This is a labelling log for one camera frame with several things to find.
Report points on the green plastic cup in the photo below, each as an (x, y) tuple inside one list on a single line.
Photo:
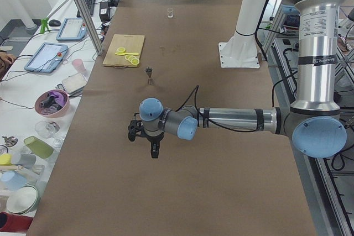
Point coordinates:
[(39, 147)]

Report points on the red container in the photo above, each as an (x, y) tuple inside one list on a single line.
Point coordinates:
[(15, 223)]

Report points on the near blue teach pendant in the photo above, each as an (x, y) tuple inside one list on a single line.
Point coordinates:
[(47, 58)]

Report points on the lemon slice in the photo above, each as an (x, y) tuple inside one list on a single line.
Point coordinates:
[(121, 50)]

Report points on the far blue teach pendant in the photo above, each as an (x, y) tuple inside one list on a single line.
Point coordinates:
[(72, 29)]

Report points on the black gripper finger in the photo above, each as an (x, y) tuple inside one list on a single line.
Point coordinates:
[(153, 150), (157, 149)]

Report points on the clear glass measuring cup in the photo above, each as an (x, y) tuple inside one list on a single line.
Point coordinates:
[(170, 13)]

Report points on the black computer mouse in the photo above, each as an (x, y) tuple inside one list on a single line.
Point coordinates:
[(54, 23)]

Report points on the blue teach pendant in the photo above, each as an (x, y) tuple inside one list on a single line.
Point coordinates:
[(47, 58), (72, 29)]

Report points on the light blue plastic cup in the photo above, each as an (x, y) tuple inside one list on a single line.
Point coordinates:
[(13, 180)]

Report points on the wine glass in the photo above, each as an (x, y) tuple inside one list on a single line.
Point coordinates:
[(50, 130)]

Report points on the white green-rimmed bowl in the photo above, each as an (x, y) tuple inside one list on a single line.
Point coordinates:
[(23, 200)]

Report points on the black keyboard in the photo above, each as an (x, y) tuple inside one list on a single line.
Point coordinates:
[(87, 2)]

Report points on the pink plastic cup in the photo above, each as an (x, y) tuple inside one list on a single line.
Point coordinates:
[(79, 66)]

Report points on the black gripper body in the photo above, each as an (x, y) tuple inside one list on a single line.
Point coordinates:
[(154, 138)]

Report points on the steel jigger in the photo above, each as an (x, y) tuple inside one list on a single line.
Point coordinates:
[(149, 71)]

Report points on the aluminium frame post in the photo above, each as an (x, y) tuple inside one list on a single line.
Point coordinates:
[(85, 14)]

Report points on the pink bowl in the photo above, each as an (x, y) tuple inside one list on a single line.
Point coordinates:
[(52, 104)]

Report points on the bamboo cutting board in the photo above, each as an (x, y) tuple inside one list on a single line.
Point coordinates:
[(132, 43)]

